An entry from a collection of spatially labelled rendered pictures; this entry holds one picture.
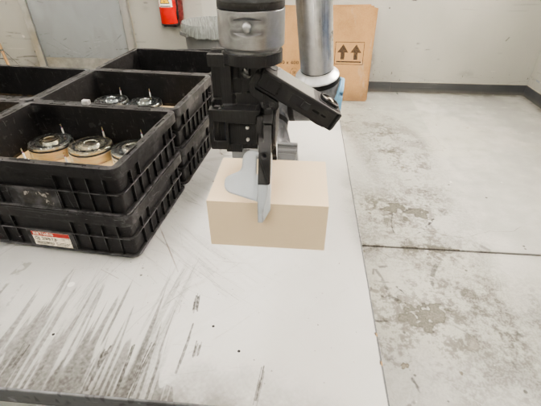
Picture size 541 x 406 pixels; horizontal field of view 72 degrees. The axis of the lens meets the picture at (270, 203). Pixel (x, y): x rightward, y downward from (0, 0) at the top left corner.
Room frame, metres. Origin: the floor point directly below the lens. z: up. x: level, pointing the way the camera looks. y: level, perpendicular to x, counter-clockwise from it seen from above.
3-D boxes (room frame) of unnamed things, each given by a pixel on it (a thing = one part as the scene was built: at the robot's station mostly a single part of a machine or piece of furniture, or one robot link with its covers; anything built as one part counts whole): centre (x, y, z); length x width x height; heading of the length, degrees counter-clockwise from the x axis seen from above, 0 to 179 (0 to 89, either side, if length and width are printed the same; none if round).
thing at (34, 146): (0.85, 0.55, 0.86); 0.10 x 0.10 x 0.01
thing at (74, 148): (0.83, 0.44, 0.86); 0.10 x 0.10 x 0.01
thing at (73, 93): (1.06, 0.40, 0.87); 0.40 x 0.30 x 0.11; 81
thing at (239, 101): (0.46, 0.03, 1.11); 0.09 x 0.08 x 0.12; 85
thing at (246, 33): (0.46, 0.02, 1.19); 0.08 x 0.08 x 0.05
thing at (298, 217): (0.46, 0.00, 0.95); 0.16 x 0.12 x 0.07; 85
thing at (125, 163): (0.77, 0.45, 0.92); 0.40 x 0.30 x 0.02; 81
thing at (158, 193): (0.77, 0.45, 0.76); 0.40 x 0.30 x 0.12; 81
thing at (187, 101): (1.06, 0.40, 0.92); 0.40 x 0.30 x 0.02; 81
